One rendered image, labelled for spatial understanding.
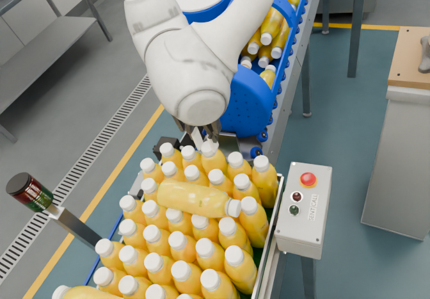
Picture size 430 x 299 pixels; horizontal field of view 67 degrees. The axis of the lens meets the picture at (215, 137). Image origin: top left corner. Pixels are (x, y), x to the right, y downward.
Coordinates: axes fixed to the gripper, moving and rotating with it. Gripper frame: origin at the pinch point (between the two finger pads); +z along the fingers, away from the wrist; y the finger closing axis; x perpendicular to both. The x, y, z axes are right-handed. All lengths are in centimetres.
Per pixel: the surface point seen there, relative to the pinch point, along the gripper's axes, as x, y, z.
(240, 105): -17.4, -4.0, 4.5
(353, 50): -158, -29, 92
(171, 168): 6.9, 9.6, 5.9
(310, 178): 3.6, -27.7, 5.1
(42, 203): 27.8, 34.8, -2.2
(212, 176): 7.0, -2.9, 6.0
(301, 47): -78, -10, 29
